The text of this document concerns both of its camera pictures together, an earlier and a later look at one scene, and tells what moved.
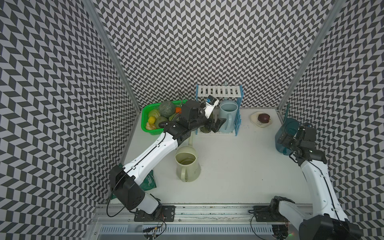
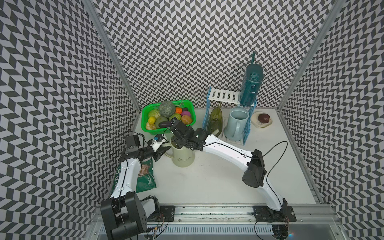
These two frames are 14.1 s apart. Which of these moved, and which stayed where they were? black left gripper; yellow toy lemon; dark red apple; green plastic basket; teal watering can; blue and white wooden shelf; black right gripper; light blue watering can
Moved: black left gripper; blue and white wooden shelf; teal watering can; light blue watering can; black right gripper
Stayed: yellow toy lemon; dark red apple; green plastic basket
